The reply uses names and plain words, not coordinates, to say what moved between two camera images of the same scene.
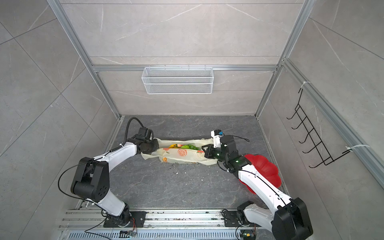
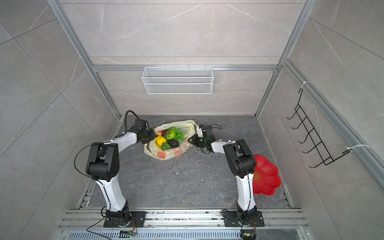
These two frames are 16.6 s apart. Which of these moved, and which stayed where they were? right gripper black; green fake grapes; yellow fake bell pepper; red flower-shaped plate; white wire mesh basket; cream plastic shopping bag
Moved: right gripper black; green fake grapes; cream plastic shopping bag; yellow fake bell pepper
Stayed: red flower-shaped plate; white wire mesh basket
